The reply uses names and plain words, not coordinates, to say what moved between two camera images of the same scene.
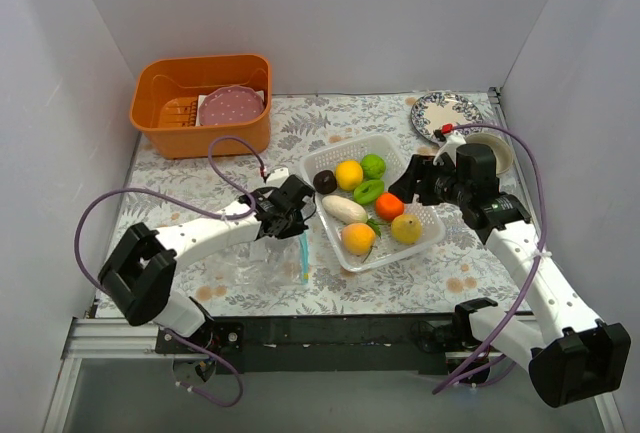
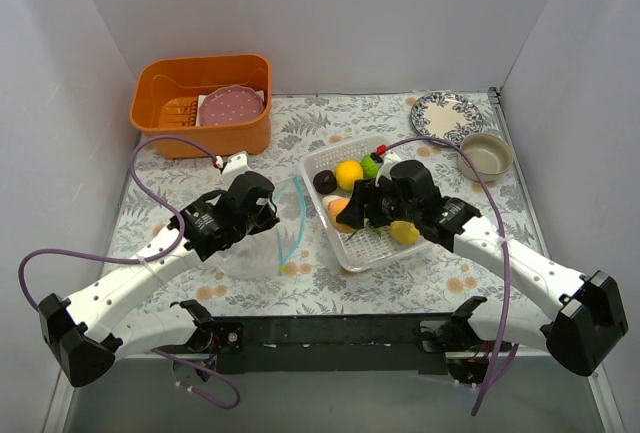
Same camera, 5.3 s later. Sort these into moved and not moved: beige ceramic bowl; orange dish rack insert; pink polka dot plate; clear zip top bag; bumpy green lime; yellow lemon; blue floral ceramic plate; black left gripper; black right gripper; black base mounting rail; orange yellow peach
Moved: orange yellow peach; black left gripper; clear zip top bag; black right gripper
Not moved: beige ceramic bowl; bumpy green lime; black base mounting rail; yellow lemon; blue floral ceramic plate; orange dish rack insert; pink polka dot plate
